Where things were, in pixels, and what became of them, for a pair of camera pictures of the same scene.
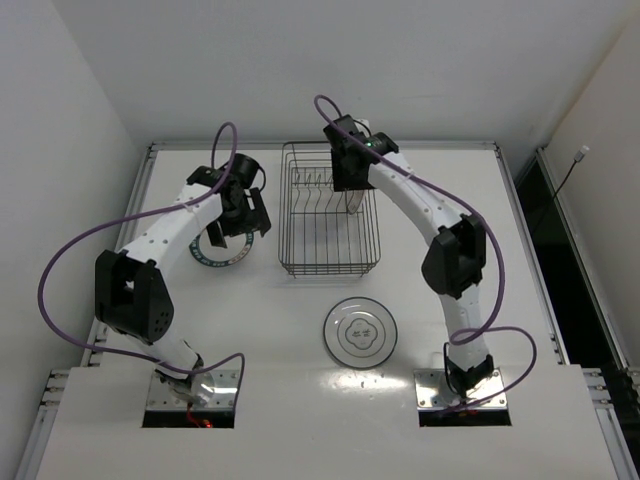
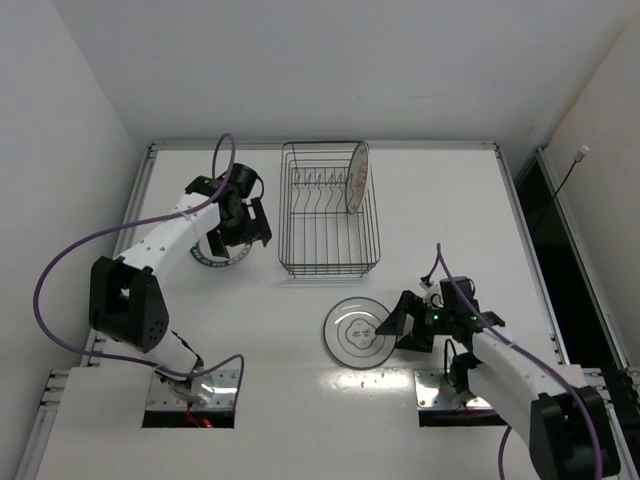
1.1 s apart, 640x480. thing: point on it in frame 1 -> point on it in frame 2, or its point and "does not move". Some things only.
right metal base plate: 433,392 does not move
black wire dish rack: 318,236 does not move
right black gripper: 351,180 -> 417,320
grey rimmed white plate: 360,332 does not move
